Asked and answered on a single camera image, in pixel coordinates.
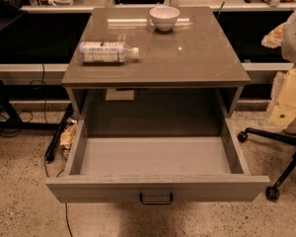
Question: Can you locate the clear plastic water bottle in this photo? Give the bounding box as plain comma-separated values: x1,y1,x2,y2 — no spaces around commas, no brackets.
79,41,139,63

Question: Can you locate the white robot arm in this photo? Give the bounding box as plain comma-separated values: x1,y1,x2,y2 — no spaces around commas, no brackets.
261,10,296,131

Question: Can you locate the grey cabinet with glossy top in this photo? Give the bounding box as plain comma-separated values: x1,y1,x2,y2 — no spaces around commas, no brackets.
62,7,250,112

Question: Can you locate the open grey top drawer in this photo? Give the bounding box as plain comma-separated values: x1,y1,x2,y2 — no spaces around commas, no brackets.
44,97,271,204

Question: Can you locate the white paper label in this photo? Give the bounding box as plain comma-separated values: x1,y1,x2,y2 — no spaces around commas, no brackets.
106,89,134,101

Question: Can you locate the crumpled yellow wrapper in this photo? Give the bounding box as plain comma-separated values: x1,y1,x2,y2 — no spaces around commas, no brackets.
59,118,77,148

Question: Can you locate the white ceramic bowl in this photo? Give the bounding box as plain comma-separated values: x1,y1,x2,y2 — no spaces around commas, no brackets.
149,6,180,31

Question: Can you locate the black power strip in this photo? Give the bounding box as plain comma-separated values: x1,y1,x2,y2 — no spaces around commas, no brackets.
44,104,73,162

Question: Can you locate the long white shelf bench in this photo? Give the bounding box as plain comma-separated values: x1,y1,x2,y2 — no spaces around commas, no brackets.
0,62,293,85

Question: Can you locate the black stand base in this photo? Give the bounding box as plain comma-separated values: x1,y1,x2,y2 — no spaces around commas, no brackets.
0,76,60,132

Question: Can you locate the black office chair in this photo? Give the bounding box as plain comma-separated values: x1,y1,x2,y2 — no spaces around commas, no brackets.
237,127,296,201

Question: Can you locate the black drawer handle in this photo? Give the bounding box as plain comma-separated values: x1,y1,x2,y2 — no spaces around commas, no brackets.
139,193,174,205

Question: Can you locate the black floor cable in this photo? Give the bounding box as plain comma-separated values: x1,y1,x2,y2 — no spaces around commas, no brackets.
42,62,75,237

